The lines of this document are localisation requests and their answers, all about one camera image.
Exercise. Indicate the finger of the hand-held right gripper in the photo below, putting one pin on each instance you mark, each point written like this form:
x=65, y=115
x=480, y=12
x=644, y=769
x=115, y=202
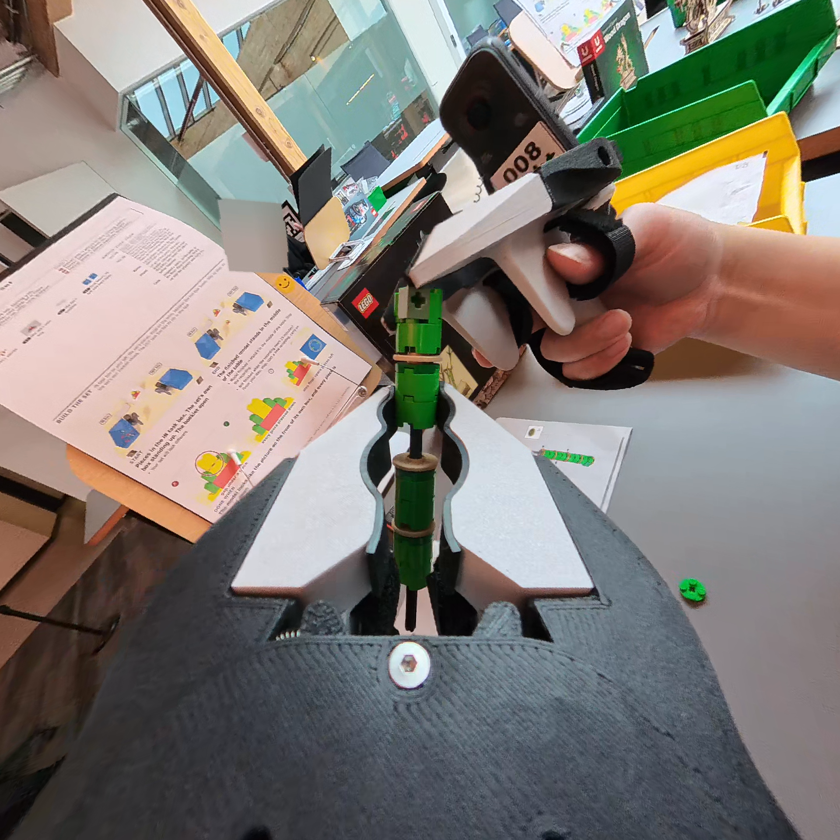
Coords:
x=479, y=229
x=489, y=331

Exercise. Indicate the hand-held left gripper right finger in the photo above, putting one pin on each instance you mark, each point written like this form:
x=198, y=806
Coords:
x=512, y=525

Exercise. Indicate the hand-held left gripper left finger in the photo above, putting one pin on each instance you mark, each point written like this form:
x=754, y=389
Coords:
x=315, y=518

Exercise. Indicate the green bamboo stalk brick model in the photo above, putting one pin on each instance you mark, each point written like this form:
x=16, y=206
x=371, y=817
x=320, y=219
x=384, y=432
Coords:
x=417, y=394

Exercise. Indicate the person's right forearm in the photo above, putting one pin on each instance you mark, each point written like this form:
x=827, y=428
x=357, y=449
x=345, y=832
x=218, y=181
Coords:
x=781, y=295

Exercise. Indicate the person's right hand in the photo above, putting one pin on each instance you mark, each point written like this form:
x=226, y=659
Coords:
x=656, y=275

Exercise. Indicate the white instruction booklet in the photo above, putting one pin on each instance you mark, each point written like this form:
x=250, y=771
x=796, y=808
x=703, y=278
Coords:
x=590, y=485

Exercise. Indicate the dark model kit box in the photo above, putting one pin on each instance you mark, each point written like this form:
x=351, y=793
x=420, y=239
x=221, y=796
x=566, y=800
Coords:
x=613, y=59

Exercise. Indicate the black toy brick box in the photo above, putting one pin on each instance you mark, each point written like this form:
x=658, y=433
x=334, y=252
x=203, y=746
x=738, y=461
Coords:
x=367, y=321

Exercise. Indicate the wooden sheet board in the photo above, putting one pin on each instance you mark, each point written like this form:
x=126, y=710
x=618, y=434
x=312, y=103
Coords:
x=131, y=492

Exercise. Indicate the green plastic bin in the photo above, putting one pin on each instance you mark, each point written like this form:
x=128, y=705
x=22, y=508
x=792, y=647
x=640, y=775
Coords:
x=741, y=39
x=689, y=124

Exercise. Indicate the small green round brick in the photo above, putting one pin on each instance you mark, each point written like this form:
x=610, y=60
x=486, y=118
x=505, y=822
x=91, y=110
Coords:
x=693, y=589

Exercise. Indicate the yellow smiley sticker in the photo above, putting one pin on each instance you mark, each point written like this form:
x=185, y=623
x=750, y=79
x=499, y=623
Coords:
x=283, y=283

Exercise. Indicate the wooden model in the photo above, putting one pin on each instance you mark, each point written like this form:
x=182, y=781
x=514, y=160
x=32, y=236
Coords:
x=709, y=26

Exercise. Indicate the white paper sheet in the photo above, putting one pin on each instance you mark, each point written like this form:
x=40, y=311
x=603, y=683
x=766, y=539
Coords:
x=715, y=190

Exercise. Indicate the printed instruction sheet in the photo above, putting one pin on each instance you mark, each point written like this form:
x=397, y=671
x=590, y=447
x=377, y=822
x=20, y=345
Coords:
x=164, y=328

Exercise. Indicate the wooden beam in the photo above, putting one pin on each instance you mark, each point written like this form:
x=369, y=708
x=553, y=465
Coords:
x=229, y=79

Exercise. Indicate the yellow plastic bin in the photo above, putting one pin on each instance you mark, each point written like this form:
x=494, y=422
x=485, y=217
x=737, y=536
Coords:
x=784, y=170

